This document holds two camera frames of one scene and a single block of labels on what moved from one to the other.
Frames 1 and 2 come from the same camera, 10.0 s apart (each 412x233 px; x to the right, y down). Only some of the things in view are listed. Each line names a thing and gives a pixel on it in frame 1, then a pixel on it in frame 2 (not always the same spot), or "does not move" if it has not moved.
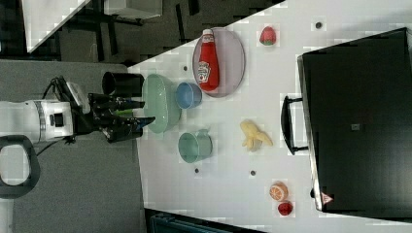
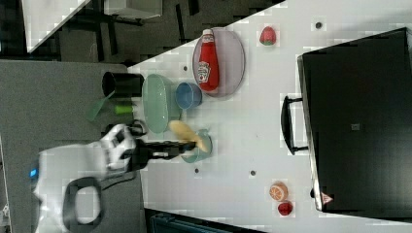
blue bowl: (188, 95) does not move
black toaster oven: (355, 118) does not move
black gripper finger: (136, 123) to (165, 153)
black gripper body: (97, 113) to (143, 151)
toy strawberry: (267, 36) does not move
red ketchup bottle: (208, 65) does not move
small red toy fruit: (285, 208) does not move
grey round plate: (231, 63) does not move
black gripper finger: (128, 105) to (171, 146)
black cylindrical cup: (122, 83) does not move
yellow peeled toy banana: (254, 136) to (187, 132)
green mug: (194, 147) does not move
